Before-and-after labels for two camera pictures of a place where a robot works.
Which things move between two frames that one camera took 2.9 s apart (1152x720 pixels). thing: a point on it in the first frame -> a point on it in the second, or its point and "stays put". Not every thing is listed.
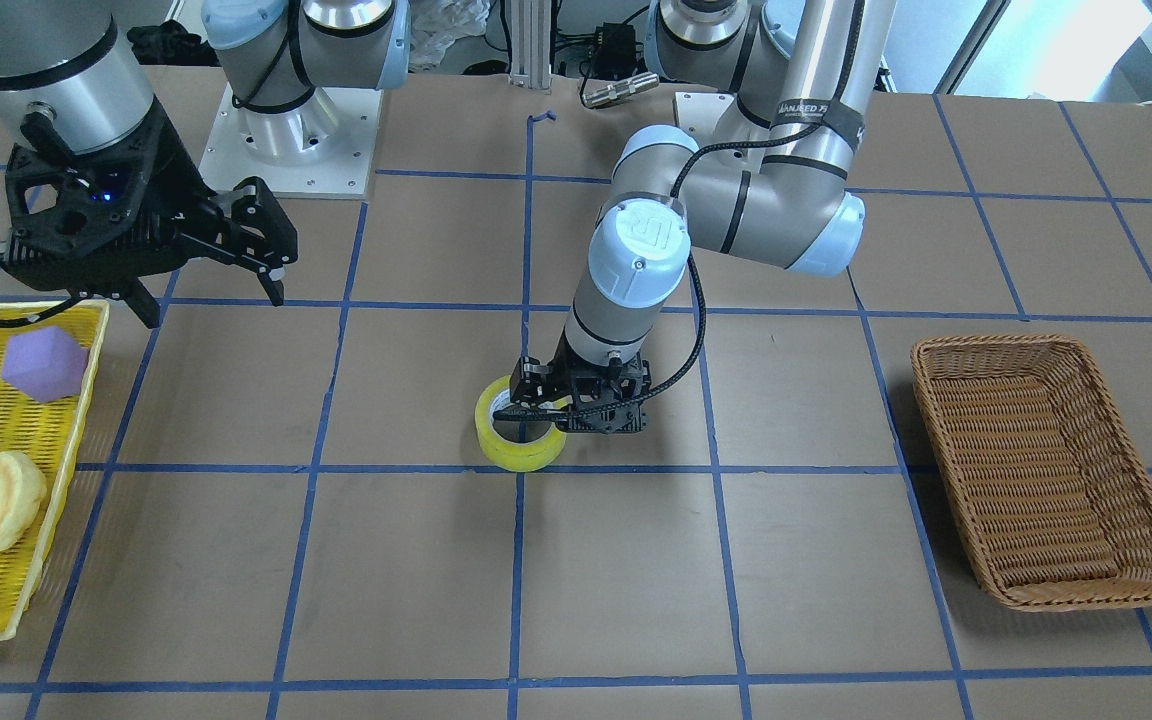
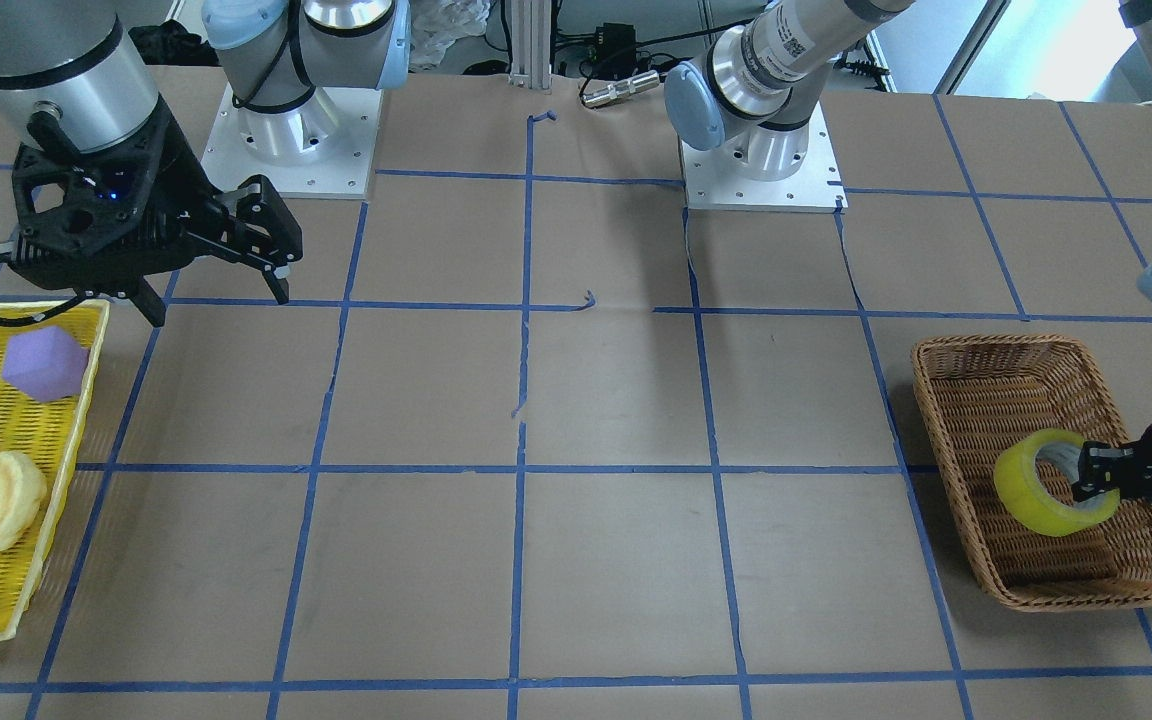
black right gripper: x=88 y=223 stays put
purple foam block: x=44 y=363 stays put
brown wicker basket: x=1053 y=502 stays put
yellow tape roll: x=511 y=455 -> x=1024 y=497
